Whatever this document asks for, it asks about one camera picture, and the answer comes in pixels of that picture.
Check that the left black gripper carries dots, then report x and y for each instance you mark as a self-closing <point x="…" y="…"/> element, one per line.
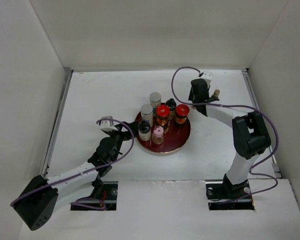
<point x="126" y="135"/>

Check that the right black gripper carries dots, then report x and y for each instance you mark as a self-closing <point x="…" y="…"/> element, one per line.
<point x="191" y="97"/>

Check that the black-cap white bottle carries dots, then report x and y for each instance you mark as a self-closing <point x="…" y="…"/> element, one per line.
<point x="144" y="131"/>

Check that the black-cap grinder bottle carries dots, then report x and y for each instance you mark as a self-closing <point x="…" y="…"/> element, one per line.
<point x="171" y="104"/>

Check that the yellow-label sesame oil bottle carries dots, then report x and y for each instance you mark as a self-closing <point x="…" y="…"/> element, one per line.
<point x="216" y="94"/>

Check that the red-lid chili sauce jar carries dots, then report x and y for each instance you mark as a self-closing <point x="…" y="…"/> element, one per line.
<point x="162" y="115"/>

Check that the pink-lid spice jar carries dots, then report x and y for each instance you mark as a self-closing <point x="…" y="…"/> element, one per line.
<point x="158" y="135"/>

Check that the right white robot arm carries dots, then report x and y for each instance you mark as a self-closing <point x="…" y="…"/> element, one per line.
<point x="250" y="139"/>

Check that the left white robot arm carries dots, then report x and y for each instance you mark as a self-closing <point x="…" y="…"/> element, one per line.
<point x="43" y="196"/>

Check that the round red lacquer tray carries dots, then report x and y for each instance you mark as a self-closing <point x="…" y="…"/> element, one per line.
<point x="175" y="136"/>

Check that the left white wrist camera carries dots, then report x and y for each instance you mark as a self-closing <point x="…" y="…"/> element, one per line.
<point x="106" y="124"/>

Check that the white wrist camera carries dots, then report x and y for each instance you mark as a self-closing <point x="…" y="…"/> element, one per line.
<point x="207" y="76"/>
<point x="106" y="124"/>

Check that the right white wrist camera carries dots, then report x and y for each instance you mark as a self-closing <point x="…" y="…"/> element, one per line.
<point x="207" y="76"/>

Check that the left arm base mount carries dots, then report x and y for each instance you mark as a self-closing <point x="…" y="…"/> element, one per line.
<point x="103" y="198"/>

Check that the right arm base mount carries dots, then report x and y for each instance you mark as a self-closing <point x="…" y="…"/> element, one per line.
<point x="223" y="196"/>

